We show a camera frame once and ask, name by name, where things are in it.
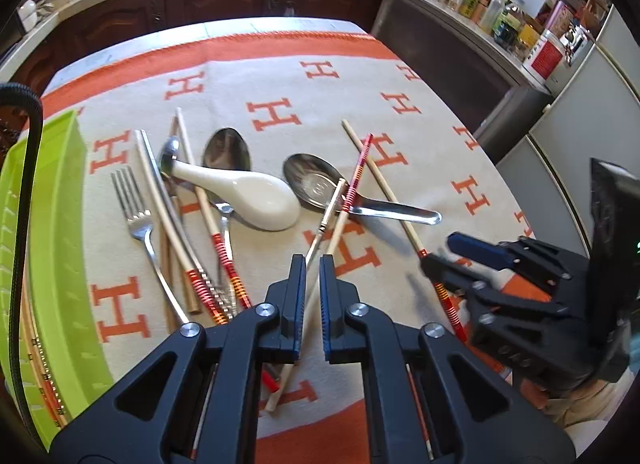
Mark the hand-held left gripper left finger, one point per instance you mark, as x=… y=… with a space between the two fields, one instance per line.
x=300 y=314

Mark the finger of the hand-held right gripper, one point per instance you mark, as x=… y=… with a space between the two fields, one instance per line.
x=475 y=249
x=445 y=269

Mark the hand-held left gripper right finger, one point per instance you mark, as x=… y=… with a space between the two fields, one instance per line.
x=326 y=314

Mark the cream chopstick grey patterned end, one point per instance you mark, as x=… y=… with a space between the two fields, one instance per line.
x=219 y=293

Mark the silver metal chopstick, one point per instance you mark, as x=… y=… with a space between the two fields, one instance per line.
x=327 y=216

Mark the white ceramic spoon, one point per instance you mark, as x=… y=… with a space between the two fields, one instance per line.
x=260 y=199

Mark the green plastic utensil tray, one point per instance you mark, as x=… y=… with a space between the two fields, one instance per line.
x=60 y=244

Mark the large silver spoon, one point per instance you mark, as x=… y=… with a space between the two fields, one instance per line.
x=227 y=153

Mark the white refrigerator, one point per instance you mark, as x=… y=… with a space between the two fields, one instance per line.
x=590 y=108

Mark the silver fork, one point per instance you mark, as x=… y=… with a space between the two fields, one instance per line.
x=140 y=224

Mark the red white can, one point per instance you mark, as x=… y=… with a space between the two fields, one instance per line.
x=542 y=56

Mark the yellow jar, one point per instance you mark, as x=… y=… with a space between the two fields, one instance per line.
x=527 y=38

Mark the dark bottle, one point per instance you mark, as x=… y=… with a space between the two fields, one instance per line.
x=505 y=31

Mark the orange cream printed blanket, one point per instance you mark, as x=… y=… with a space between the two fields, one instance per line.
x=310 y=93

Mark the clear plastic bottle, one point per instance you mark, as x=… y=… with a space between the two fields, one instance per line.
x=492 y=11

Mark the pink box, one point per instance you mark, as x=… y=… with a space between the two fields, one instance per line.
x=557 y=18

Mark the cream chopstick black marked end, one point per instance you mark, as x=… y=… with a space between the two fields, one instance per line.
x=40 y=359

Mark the white cup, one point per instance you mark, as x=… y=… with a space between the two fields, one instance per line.
x=27 y=11

